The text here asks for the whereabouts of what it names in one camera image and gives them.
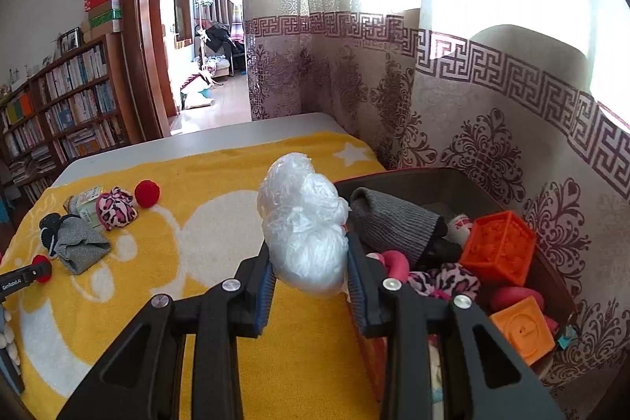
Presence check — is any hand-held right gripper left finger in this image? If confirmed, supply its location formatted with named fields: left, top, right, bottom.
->
left=54, top=245, right=276, bottom=420

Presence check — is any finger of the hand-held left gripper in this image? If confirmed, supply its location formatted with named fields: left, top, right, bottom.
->
left=20, top=263, right=43, bottom=287

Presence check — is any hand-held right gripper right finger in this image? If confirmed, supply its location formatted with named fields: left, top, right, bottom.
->
left=345, top=230, right=567, bottom=420

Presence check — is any red pompom ball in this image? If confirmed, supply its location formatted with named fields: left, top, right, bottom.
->
left=134, top=180, right=161, bottom=208
left=30, top=254, right=53, bottom=285

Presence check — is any pink sock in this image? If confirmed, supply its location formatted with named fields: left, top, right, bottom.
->
left=485, top=285, right=545, bottom=317
left=379, top=250, right=411, bottom=285

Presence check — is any grey and black sock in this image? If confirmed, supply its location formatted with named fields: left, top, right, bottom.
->
left=348, top=187, right=466, bottom=270
left=39, top=213, right=113, bottom=276

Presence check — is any white plastic bag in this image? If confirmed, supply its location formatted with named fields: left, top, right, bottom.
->
left=257, top=153, right=351, bottom=300

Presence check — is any green and white paper packet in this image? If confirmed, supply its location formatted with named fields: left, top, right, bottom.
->
left=63, top=186, right=106, bottom=221

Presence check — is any leopard print sock ball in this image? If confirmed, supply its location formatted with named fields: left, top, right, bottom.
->
left=95, top=187, right=139, bottom=231
left=408, top=263, right=480, bottom=301

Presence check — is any orange studded rubber cube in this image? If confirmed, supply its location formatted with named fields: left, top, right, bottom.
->
left=460, top=210, right=537, bottom=287

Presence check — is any dark storage bin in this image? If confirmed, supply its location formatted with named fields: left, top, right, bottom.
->
left=332, top=167, right=579, bottom=401

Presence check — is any white and red packet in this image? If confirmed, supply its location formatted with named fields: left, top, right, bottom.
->
left=445, top=213, right=476, bottom=244

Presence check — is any yellow and white blanket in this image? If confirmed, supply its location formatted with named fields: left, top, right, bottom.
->
left=0, top=131, right=389, bottom=420

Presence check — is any orange smooth rubber cube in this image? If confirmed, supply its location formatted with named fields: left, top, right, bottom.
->
left=488, top=295, right=559, bottom=366

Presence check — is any wooden bookshelf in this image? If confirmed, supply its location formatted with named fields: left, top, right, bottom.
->
left=0, top=31, right=131, bottom=204

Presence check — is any white sack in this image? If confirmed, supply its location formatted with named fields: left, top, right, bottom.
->
left=181, top=73, right=215, bottom=110

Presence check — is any beige patterned curtain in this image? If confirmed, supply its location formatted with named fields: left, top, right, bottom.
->
left=243, top=0, right=630, bottom=401

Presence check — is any pile of dark clothes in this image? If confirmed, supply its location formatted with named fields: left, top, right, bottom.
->
left=199, top=20, right=242, bottom=59

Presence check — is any green cardboard box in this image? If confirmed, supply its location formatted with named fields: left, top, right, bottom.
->
left=89, top=9, right=122, bottom=32

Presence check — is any white coat rack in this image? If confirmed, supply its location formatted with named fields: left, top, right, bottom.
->
left=192, top=0, right=217, bottom=57

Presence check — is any teal keychain tag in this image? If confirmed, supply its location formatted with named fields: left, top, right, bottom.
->
left=556, top=324, right=579, bottom=349

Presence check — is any photo frame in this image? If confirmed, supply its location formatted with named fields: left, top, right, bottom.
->
left=59, top=28, right=83, bottom=53

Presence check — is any wooden door frame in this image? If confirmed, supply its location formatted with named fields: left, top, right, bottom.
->
left=119, top=0, right=247, bottom=140

